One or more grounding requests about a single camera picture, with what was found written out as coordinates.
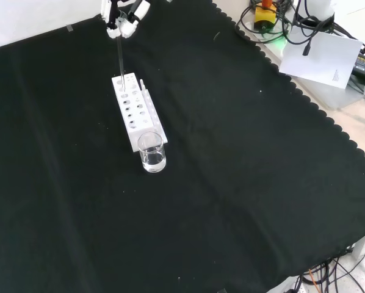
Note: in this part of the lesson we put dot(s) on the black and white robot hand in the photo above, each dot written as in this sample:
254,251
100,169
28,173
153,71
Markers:
124,26

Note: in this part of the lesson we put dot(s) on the clear glass rod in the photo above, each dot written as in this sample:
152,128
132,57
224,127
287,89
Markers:
121,61

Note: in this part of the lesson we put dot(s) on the white test tube rack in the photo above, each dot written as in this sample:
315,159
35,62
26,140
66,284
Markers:
133,122

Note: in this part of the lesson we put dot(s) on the grey tape piece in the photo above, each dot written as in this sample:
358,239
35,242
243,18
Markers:
70,28

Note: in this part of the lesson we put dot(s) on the clear glass beaker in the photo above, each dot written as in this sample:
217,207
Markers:
153,160

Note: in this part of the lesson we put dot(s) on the yellow stop button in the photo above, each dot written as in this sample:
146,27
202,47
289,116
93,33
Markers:
265,16

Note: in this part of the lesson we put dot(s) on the black bench cloth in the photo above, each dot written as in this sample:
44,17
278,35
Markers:
231,168

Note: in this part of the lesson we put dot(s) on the white cylindrical stand base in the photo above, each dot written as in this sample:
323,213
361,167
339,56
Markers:
320,7

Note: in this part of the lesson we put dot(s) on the white paper sheet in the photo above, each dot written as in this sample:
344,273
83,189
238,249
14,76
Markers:
320,61

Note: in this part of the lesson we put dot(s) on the pale board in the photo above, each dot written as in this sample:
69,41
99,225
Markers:
338,97

